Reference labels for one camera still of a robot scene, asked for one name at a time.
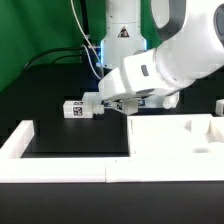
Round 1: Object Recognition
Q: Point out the black cable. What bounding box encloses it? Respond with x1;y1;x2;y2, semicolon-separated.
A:
19;46;101;76

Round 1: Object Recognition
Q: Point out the black work mat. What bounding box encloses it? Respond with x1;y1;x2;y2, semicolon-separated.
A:
22;110;129;158

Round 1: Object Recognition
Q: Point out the white square tabletop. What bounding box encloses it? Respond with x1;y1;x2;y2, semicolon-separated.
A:
127;114;224;157

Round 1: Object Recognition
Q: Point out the white cable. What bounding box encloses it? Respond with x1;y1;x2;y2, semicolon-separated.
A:
69;0;105;81

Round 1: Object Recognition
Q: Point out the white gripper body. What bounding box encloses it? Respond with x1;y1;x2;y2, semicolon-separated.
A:
98;49;167;101

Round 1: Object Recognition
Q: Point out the white base marker plate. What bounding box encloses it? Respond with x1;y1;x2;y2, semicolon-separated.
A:
81;91;165;109

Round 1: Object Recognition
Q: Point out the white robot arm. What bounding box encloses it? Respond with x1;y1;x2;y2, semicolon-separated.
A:
98;0;224;101

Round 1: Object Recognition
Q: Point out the white U-shaped obstacle fence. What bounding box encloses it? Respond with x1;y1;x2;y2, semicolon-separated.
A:
0;120;224;183

